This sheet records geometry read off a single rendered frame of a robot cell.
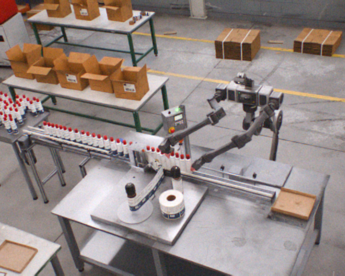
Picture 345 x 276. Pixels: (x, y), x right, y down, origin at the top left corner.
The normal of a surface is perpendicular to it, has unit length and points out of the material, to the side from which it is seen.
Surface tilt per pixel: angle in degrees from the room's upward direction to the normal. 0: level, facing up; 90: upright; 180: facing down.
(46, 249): 0
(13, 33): 90
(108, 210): 0
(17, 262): 0
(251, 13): 90
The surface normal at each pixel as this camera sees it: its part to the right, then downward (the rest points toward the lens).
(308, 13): -0.48, 0.56
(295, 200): -0.12, -0.81
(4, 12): 0.95, 0.08
